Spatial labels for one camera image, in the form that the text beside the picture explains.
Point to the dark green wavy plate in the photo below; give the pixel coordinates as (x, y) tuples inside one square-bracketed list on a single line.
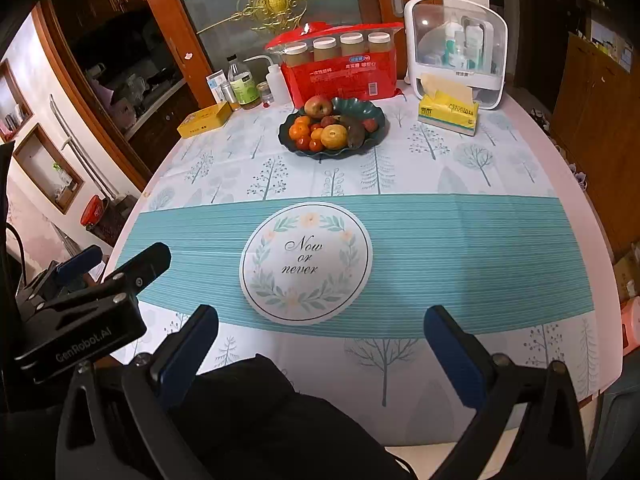
[(375, 140)]

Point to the wall niche shelf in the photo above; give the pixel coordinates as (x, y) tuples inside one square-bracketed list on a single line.
[(47, 170)]

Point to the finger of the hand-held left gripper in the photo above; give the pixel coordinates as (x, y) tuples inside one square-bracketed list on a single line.
[(142, 267), (80, 262)]

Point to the small orange mandarin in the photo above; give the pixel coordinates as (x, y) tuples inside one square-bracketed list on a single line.
[(317, 134)]

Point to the jar with beige lid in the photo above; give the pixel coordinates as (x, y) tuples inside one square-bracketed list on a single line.
[(325, 49), (380, 42), (296, 55), (352, 44)]

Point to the small silver can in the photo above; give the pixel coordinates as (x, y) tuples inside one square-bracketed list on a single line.
[(227, 94)]

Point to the red cherry tomato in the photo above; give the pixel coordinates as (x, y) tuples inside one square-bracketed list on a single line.
[(302, 144), (316, 146), (370, 124)]

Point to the white blue small box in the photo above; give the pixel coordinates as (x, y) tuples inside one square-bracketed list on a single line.
[(215, 85)]

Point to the red-yellow apple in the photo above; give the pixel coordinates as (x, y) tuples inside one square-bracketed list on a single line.
[(318, 106)]

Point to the small glass jar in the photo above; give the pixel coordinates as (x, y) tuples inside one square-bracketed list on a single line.
[(264, 92)]

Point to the dark brown avocado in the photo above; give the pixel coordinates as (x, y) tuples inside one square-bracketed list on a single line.
[(355, 132)]

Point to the wooden cabinet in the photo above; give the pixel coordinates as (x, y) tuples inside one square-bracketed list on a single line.
[(160, 130)]

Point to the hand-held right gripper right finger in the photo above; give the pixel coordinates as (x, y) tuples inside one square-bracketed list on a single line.
[(455, 360)]

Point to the clear zip bag red top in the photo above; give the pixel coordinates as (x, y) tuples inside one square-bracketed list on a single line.
[(300, 35)]

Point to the white bottle teal cap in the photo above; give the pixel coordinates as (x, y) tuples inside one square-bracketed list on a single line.
[(455, 45)]

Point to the yellow citrus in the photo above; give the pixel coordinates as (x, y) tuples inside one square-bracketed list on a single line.
[(302, 121)]

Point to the flat yellow box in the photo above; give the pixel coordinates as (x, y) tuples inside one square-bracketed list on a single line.
[(205, 120)]

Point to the red lychee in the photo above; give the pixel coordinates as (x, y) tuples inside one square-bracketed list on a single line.
[(328, 121)]

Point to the white squeeze bottle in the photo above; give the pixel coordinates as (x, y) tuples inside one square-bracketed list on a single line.
[(277, 85)]

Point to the brown wooden wardrobe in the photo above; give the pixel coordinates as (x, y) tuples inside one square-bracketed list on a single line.
[(595, 125)]

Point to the red container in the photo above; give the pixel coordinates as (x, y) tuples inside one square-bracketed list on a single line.
[(92, 210)]

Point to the white clear storage box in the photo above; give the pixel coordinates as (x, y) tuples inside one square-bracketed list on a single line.
[(420, 25)]

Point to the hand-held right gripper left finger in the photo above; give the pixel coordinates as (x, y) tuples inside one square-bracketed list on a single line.
[(192, 355)]

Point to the red paper cup packet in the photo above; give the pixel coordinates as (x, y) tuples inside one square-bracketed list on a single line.
[(345, 80)]

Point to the glass bottle green label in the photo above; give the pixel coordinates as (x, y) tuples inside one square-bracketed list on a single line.
[(245, 87)]

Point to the large yellow-orange orange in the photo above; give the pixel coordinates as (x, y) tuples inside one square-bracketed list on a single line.
[(334, 136)]

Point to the person's dark clothing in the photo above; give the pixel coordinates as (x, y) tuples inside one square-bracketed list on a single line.
[(280, 420)]

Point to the white plastic bottle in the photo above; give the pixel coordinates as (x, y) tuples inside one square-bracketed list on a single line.
[(475, 42)]

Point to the yellow tissue box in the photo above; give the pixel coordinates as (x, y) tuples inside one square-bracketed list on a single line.
[(450, 112)]

